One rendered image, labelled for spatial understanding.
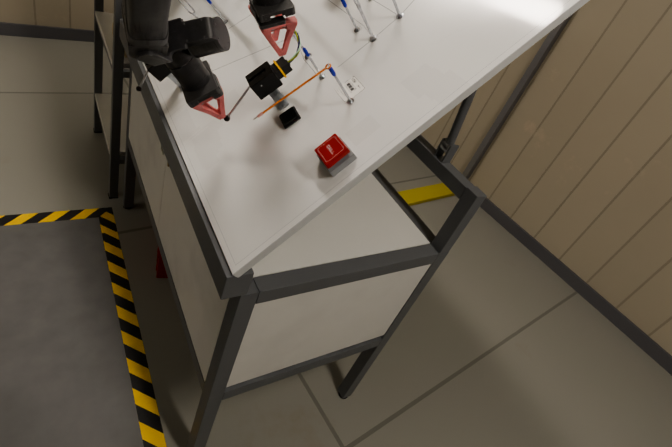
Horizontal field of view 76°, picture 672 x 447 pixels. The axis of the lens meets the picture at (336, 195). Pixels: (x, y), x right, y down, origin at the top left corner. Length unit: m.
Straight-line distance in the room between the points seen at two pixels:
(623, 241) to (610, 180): 0.35
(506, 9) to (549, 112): 2.12
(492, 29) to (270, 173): 0.49
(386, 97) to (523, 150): 2.30
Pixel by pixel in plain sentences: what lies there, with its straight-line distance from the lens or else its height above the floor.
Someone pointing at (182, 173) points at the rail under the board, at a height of 0.86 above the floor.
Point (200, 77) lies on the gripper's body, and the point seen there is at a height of 1.12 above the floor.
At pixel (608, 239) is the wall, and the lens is 2.97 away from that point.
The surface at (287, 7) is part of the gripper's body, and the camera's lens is 0.81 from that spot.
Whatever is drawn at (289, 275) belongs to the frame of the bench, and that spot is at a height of 0.80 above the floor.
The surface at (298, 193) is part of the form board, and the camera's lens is 0.80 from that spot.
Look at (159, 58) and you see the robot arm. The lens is 0.78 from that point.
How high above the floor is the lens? 1.48
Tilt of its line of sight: 34 degrees down
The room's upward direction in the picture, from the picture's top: 23 degrees clockwise
